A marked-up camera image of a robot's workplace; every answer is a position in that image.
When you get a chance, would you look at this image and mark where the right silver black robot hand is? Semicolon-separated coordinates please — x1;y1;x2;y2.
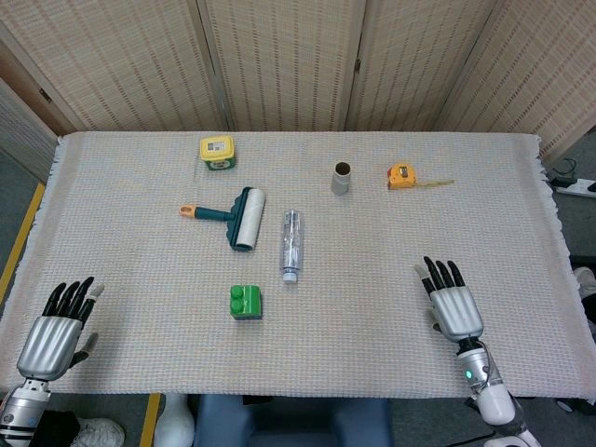
413;255;484;344

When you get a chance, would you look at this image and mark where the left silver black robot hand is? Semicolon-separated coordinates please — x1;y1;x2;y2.
16;277;104;381

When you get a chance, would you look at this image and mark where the green toy brick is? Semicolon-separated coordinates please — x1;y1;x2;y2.
229;284;264;320

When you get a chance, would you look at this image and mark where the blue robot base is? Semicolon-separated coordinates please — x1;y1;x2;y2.
193;394;395;447

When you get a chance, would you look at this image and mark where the beige woven table cloth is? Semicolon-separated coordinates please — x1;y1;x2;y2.
0;130;596;402

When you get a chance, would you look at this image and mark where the white sneaker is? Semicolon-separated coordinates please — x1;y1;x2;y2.
75;416;127;447
574;265;596;300

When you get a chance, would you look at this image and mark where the yellow tape measure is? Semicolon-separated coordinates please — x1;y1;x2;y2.
386;162;455;191

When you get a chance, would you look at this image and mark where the white robot column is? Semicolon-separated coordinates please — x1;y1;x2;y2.
155;393;196;447

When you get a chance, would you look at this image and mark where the grey cardboard tube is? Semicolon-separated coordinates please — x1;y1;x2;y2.
330;161;353;196

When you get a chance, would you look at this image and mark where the white power strip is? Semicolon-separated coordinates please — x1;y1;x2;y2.
556;178;596;199

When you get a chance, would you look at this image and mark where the clear plastic bottle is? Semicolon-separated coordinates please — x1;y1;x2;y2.
278;210;305;284

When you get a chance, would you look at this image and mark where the yellow lidded green container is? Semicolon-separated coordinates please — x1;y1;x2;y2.
198;135;237;172

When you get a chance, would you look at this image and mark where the woven wooden folding screen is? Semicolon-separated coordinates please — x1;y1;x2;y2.
0;0;596;185

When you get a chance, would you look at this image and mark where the black cable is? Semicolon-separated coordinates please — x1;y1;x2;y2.
550;157;578;183

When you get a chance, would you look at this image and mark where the teal handled lint roller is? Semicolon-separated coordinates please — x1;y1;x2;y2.
179;186;267;254

